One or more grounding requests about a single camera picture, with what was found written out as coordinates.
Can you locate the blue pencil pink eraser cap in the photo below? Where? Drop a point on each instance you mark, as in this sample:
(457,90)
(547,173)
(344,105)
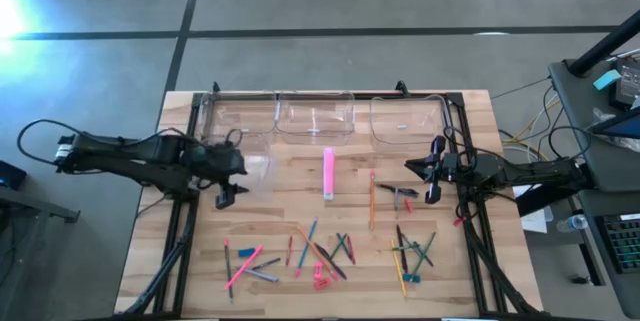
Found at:
(306,247)

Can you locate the grey purple pen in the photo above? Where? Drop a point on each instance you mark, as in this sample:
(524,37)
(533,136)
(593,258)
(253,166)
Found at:
(262,276)

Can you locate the light blue sticky note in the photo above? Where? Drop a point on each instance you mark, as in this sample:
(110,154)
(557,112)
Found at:
(606,80)

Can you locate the grey crayon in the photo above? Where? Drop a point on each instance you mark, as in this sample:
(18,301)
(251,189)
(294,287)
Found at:
(396,203)

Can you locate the black crayon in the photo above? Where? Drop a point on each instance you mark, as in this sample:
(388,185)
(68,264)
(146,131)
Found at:
(399,233)

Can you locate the black pencil pink eraser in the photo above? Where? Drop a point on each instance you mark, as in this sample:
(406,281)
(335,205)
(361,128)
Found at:
(228,266)

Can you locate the grey side desk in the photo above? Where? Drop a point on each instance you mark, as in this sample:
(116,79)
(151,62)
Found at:
(600,171)

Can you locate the dark laptop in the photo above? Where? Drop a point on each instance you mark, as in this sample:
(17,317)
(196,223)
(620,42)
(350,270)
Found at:
(622,126)

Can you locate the red eraser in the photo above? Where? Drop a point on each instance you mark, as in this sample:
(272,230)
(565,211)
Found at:
(408,205)

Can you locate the purple and black pen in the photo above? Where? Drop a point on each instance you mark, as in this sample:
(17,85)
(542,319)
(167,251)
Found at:
(340,272)

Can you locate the black aluminium frame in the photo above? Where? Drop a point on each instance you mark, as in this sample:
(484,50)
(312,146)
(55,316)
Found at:
(185,261)

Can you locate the black furniture base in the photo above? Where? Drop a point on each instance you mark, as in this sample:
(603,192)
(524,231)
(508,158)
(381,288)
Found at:
(45,208)

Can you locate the black keyboard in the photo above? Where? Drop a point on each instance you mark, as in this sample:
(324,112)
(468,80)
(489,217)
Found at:
(622,243)

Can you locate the black power adapter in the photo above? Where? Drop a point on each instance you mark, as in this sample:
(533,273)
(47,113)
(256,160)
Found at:
(629,86)

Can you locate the black pole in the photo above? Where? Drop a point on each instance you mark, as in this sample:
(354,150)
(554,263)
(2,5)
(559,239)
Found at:
(607,43)

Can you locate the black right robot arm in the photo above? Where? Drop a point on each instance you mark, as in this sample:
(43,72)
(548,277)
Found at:
(525,173)

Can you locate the white paper sheet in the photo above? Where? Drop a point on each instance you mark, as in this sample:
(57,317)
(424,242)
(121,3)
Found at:
(537,221)

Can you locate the dark blue pen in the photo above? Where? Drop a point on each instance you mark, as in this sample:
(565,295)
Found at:
(267,263)

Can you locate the clear plastic bin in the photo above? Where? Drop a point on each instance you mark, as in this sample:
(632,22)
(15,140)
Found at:
(260,161)
(235,111)
(405,116)
(315,116)

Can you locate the black device box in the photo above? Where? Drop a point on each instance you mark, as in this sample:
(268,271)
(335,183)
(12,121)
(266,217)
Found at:
(10,176)

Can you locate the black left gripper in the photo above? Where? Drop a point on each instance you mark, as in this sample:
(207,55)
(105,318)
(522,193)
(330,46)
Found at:
(220,161)

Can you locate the dark grey pen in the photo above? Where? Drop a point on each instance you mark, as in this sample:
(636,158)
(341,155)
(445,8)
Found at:
(429,261)

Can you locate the black desk leg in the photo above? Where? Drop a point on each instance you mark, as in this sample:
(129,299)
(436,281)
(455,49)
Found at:
(540,203)

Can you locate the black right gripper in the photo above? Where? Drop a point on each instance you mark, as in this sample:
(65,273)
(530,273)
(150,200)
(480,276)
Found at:
(447,168)

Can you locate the blue marker pen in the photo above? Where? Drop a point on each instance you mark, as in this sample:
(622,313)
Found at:
(339,235)

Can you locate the yellow pencil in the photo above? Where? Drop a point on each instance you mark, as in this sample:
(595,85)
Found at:
(398,268)

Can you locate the pink marker near frame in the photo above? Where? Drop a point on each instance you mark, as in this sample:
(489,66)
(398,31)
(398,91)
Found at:
(458,221)

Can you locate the green pencil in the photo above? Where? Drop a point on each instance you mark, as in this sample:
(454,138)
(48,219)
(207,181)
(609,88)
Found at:
(431,241)

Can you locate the clear water bottle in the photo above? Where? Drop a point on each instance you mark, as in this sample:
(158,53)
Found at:
(572,223)

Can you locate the pink rubber eraser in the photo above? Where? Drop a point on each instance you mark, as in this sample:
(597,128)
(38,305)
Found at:
(322,284)
(318,271)

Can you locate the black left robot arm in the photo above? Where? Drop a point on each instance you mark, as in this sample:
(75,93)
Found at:
(150,158)

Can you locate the orange pencil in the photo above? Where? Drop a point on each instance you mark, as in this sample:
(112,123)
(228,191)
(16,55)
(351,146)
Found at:
(372,201)
(302,234)

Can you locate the red crayon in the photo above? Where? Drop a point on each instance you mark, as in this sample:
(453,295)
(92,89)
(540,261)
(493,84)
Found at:
(289,251)
(352,253)

